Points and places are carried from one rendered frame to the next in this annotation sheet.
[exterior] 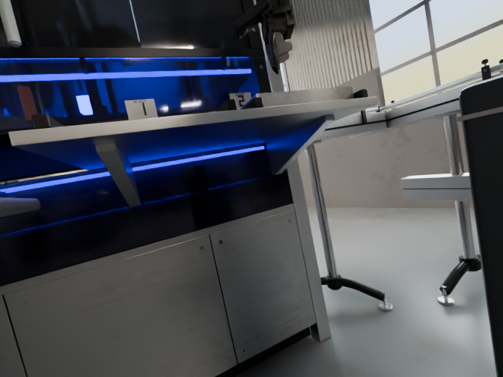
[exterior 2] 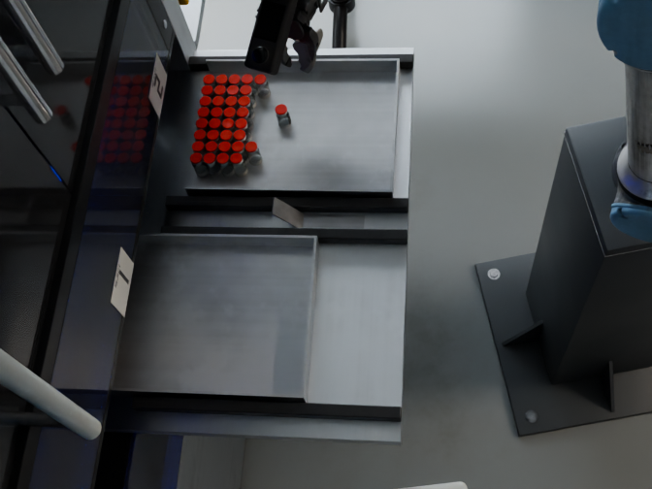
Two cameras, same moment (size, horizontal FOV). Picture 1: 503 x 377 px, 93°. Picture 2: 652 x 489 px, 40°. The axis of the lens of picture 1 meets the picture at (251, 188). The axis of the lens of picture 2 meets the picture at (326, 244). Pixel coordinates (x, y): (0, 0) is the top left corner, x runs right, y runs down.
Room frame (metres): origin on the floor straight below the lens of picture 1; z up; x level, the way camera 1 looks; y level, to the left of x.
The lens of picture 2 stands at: (0.17, 0.55, 2.15)
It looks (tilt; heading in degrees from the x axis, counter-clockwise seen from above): 64 degrees down; 309
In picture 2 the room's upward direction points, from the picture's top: 14 degrees counter-clockwise
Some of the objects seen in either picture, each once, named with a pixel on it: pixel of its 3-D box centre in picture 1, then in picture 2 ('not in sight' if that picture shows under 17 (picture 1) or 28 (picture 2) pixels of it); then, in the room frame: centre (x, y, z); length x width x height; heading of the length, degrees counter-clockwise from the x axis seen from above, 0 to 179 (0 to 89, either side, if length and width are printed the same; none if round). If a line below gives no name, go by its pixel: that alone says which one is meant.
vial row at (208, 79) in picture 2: not in sight; (205, 124); (0.85, -0.05, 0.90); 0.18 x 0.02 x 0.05; 112
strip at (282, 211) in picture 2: not in sight; (318, 214); (0.59, 0.03, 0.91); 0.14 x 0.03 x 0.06; 21
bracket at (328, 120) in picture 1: (296, 151); not in sight; (0.76, -0.17, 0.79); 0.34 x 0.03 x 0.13; 22
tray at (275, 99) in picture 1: (274, 118); (295, 127); (0.70, -0.11, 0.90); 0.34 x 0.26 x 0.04; 22
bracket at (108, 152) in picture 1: (124, 183); not in sight; (0.58, 0.30, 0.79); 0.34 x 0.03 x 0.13; 22
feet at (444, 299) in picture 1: (471, 271); (342, 9); (1.11, -0.97, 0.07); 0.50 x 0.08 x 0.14; 112
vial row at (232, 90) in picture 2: not in sight; (231, 124); (0.80, -0.07, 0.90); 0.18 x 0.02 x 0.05; 112
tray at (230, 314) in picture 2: not in sight; (203, 314); (0.68, 0.25, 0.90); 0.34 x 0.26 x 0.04; 22
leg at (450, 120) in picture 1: (459, 193); not in sight; (1.11, -0.97, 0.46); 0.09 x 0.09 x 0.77; 22
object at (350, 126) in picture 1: (328, 123); not in sight; (1.25, -0.46, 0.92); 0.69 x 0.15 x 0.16; 112
